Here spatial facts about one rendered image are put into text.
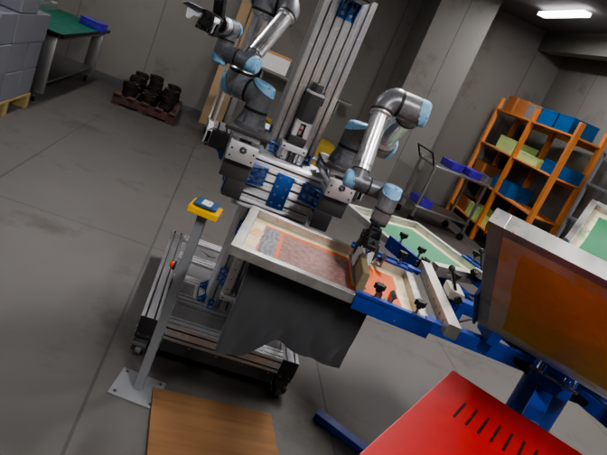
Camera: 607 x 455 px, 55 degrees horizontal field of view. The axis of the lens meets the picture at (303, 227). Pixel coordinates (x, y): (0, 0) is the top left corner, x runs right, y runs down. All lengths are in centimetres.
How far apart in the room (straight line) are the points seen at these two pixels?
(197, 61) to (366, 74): 281
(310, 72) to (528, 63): 836
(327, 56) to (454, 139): 795
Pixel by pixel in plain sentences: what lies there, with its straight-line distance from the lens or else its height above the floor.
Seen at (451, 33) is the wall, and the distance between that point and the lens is 954.
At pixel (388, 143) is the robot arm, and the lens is 282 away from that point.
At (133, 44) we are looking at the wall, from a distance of 1019.
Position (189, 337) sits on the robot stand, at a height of 19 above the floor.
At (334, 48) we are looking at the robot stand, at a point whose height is 176.
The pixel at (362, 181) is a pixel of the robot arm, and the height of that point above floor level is 132.
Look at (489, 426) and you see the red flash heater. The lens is 147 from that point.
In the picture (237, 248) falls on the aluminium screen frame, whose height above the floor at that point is 98.
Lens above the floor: 171
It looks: 16 degrees down
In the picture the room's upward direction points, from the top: 23 degrees clockwise
